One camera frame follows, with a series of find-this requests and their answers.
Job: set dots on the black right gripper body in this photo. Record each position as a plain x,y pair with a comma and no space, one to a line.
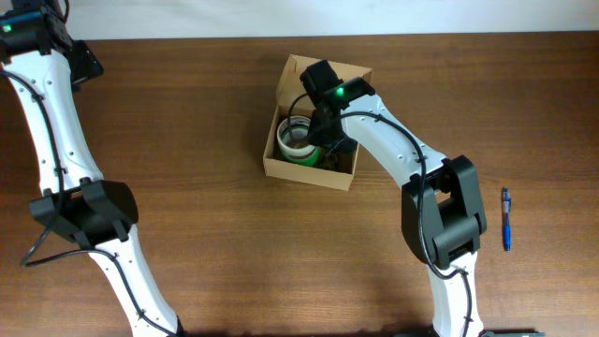
330,137

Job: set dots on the white masking tape roll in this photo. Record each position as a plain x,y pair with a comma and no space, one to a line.
292,137

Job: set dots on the brown cardboard box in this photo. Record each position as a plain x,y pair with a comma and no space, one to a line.
288,88

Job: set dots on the blue pen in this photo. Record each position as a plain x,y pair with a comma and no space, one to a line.
506,210

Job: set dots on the green tape roll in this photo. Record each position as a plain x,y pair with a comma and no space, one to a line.
301,153

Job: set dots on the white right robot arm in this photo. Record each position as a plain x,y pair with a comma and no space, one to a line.
442,212

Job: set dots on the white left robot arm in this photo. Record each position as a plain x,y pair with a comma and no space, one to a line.
46,66

